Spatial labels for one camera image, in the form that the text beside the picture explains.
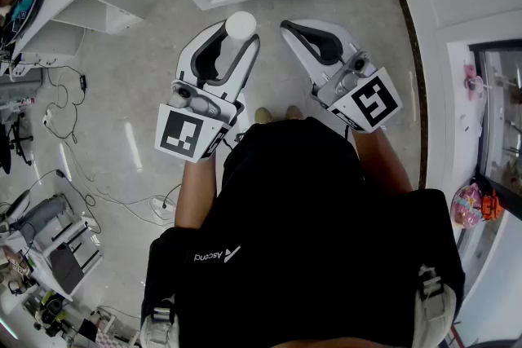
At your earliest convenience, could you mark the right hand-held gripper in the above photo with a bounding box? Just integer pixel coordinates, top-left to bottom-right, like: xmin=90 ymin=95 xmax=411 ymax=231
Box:
xmin=280 ymin=18 xmax=404 ymax=134

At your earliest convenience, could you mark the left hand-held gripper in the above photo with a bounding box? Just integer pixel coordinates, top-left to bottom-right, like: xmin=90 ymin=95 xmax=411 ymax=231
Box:
xmin=153 ymin=20 xmax=261 ymax=164

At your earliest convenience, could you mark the white round disc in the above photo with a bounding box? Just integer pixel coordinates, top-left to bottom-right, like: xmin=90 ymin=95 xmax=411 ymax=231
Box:
xmin=225 ymin=11 xmax=258 ymax=42

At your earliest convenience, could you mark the person's right forearm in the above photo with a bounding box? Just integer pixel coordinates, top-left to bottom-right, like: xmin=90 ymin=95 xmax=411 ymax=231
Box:
xmin=350 ymin=126 xmax=414 ymax=196

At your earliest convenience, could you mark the person's left forearm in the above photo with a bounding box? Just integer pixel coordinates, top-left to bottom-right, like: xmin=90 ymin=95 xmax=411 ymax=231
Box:
xmin=174 ymin=156 xmax=217 ymax=230

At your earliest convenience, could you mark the white floor socket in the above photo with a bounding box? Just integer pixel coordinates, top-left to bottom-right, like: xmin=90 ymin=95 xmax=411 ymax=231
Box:
xmin=149 ymin=196 xmax=177 ymax=217

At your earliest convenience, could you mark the glass display cabinet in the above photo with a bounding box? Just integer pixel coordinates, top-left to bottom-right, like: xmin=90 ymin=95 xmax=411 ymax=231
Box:
xmin=467 ymin=38 xmax=522 ymax=222

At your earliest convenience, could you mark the person's black shirt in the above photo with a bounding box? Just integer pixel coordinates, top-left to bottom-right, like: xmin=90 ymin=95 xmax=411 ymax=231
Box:
xmin=140 ymin=117 xmax=466 ymax=348

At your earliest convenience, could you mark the round blue patterned disc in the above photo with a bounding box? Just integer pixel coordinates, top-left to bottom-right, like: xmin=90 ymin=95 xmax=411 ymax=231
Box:
xmin=7 ymin=0 xmax=42 ymax=42

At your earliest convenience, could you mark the pink toy bag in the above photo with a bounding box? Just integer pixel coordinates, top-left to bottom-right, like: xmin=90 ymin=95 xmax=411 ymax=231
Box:
xmin=450 ymin=183 xmax=483 ymax=230

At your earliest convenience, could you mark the black office chair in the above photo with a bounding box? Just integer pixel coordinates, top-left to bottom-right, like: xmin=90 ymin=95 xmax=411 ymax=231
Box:
xmin=0 ymin=109 xmax=34 ymax=176

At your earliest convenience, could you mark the orange toy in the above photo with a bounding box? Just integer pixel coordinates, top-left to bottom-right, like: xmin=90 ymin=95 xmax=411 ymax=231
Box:
xmin=480 ymin=190 xmax=505 ymax=222

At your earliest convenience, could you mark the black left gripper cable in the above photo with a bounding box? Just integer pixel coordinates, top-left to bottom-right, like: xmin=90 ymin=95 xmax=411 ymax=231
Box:
xmin=222 ymin=130 xmax=246 ymax=150

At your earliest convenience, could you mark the white left shoulder strap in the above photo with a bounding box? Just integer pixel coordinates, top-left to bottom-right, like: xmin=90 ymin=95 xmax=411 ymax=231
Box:
xmin=140 ymin=297 xmax=180 ymax=348

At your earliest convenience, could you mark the white shoulder strap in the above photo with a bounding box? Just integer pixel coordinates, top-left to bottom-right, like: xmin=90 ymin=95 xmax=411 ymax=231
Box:
xmin=414 ymin=264 xmax=458 ymax=348
xmin=140 ymin=297 xmax=180 ymax=348

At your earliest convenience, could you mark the white right shoulder strap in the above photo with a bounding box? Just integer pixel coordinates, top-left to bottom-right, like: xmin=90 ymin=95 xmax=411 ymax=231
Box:
xmin=414 ymin=264 xmax=458 ymax=348

